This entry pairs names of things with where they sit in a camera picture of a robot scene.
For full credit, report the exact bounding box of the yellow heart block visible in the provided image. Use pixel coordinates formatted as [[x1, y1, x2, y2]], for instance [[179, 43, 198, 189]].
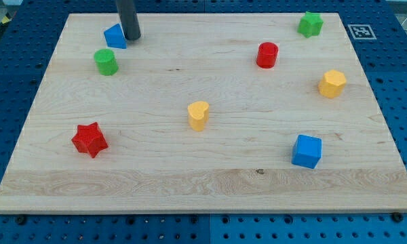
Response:
[[187, 101, 210, 131]]

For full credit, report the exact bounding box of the light wooden board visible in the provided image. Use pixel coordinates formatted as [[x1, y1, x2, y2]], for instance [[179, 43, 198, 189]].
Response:
[[0, 13, 407, 214]]

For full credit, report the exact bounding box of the red cylinder block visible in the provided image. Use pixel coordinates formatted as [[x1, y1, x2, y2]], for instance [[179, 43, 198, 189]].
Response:
[[256, 42, 279, 68]]

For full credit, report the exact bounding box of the blue cube block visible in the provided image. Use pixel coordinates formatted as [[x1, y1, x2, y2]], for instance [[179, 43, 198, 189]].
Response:
[[291, 134, 322, 169]]

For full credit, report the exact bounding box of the red star block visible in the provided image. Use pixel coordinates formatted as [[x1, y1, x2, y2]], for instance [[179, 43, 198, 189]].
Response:
[[71, 122, 109, 158]]

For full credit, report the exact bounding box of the green cylinder block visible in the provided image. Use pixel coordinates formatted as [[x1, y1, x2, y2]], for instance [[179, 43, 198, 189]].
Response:
[[94, 49, 119, 76]]

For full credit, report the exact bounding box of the blue triangle block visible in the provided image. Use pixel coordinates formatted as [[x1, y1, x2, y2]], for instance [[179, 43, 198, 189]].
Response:
[[104, 24, 127, 49]]

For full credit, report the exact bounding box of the gray cylindrical pusher rod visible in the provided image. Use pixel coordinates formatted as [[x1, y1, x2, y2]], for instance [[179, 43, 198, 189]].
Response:
[[115, 0, 141, 41]]

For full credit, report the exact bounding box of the yellow hexagon block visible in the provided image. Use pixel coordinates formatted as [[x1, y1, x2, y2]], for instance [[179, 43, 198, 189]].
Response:
[[318, 70, 347, 98]]

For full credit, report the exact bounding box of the green star block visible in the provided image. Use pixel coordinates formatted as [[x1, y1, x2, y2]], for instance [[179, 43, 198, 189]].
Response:
[[297, 12, 324, 38]]

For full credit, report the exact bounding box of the white fiducial marker tag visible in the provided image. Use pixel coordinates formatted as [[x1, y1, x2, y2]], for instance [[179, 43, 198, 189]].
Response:
[[348, 24, 376, 40]]

